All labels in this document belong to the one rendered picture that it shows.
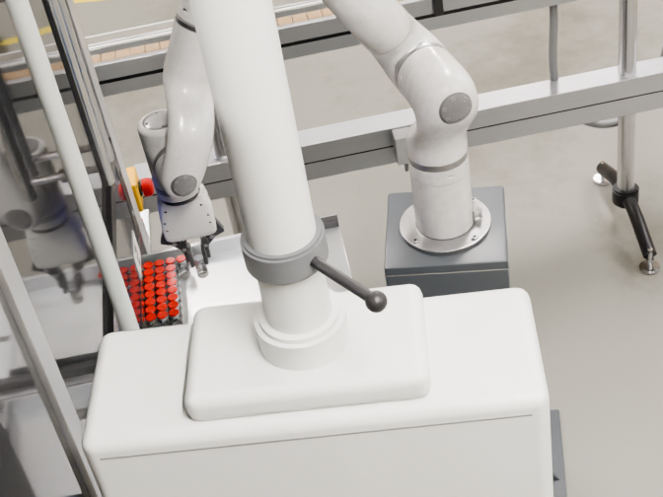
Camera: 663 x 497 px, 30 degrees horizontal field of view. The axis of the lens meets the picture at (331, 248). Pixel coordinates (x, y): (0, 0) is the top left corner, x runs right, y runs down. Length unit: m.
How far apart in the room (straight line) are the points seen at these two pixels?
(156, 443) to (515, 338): 0.40
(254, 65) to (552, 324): 2.57
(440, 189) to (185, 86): 0.59
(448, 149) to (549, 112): 1.15
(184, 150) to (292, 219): 0.96
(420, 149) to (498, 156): 1.81
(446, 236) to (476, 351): 1.19
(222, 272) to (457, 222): 0.49
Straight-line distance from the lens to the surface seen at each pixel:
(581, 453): 3.26
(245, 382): 1.31
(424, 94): 2.27
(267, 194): 1.16
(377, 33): 2.22
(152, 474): 1.37
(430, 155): 2.40
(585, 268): 3.75
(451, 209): 2.48
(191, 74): 2.14
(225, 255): 2.57
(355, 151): 3.45
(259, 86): 1.10
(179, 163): 2.14
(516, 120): 3.51
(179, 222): 2.33
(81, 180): 1.57
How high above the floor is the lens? 2.51
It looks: 40 degrees down
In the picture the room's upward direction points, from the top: 11 degrees counter-clockwise
